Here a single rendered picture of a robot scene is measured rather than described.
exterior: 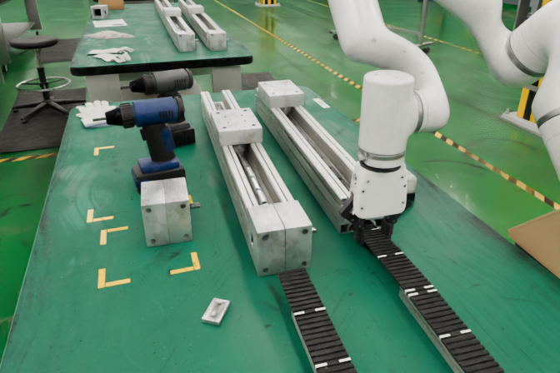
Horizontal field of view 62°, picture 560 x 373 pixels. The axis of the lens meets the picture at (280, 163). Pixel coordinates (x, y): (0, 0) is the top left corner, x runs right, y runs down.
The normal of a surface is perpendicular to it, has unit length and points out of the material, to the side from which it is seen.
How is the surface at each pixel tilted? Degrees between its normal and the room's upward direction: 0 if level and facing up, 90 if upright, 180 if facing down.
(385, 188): 90
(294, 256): 90
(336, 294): 0
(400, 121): 90
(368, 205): 89
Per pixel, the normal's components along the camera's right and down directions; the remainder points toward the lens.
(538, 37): -0.92, 0.23
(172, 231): 0.25, 0.42
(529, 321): 0.00, -0.90
